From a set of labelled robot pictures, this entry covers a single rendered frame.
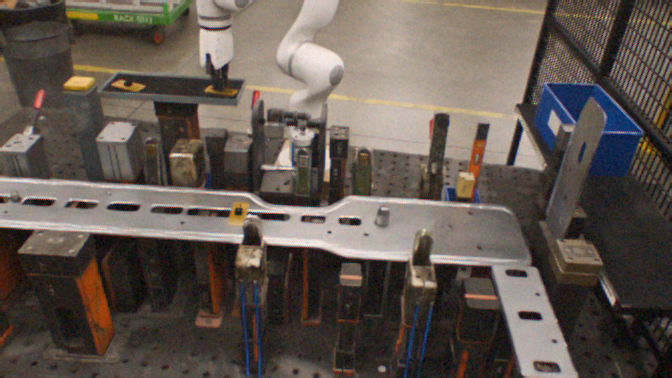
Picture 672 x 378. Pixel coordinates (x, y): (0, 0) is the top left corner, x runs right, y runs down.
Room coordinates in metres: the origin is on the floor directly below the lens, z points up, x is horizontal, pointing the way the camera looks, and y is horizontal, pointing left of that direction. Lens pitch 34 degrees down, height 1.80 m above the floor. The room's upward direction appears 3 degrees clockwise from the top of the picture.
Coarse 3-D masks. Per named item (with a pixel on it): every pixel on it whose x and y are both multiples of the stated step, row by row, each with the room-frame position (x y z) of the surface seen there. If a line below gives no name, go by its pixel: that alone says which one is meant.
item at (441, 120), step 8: (440, 112) 1.19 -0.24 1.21; (448, 112) 1.20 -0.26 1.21; (440, 120) 1.15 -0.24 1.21; (448, 120) 1.16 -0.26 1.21; (432, 128) 1.18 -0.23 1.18; (440, 128) 1.19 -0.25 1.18; (448, 128) 1.18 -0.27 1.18; (432, 136) 1.18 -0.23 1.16; (440, 136) 1.18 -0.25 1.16; (432, 144) 1.17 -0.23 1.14; (440, 144) 1.18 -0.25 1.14; (432, 152) 1.17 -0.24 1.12; (440, 152) 1.18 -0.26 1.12; (432, 160) 1.17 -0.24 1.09; (440, 160) 1.17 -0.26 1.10; (440, 168) 1.16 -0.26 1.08; (440, 176) 1.16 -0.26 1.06
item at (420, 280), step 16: (416, 272) 0.82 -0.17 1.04; (432, 272) 0.82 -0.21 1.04; (416, 288) 0.78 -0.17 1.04; (432, 288) 0.78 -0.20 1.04; (416, 304) 0.78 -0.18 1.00; (432, 304) 0.78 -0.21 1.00; (400, 320) 0.86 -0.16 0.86; (416, 320) 0.78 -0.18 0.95; (400, 336) 0.83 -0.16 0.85; (416, 336) 0.79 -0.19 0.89; (400, 352) 0.81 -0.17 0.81; (416, 352) 0.78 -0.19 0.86; (400, 368) 0.79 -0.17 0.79; (416, 368) 0.79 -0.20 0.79
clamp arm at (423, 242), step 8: (416, 232) 0.87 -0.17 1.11; (424, 232) 0.86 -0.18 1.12; (432, 232) 0.86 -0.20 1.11; (416, 240) 0.85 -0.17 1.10; (424, 240) 0.85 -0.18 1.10; (432, 240) 0.85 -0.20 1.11; (416, 248) 0.85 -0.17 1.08; (424, 248) 0.85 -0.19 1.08; (416, 256) 0.86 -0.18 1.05; (424, 256) 0.86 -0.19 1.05; (416, 264) 0.86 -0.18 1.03; (424, 264) 0.86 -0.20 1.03
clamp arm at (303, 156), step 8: (304, 152) 1.17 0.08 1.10; (296, 160) 1.17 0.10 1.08; (304, 160) 1.16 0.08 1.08; (296, 168) 1.16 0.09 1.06; (304, 168) 1.16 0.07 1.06; (296, 176) 1.16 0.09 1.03; (304, 176) 1.16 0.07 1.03; (296, 184) 1.15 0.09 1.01; (304, 184) 1.15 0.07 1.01; (296, 192) 1.15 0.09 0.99; (304, 192) 1.15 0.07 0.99
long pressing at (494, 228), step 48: (0, 192) 1.08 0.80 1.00; (48, 192) 1.09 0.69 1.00; (96, 192) 1.10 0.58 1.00; (144, 192) 1.11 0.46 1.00; (192, 192) 1.12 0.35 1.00; (240, 192) 1.12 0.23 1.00; (192, 240) 0.95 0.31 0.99; (240, 240) 0.95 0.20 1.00; (288, 240) 0.95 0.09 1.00; (336, 240) 0.96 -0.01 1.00; (384, 240) 0.97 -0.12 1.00; (480, 240) 0.98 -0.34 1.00
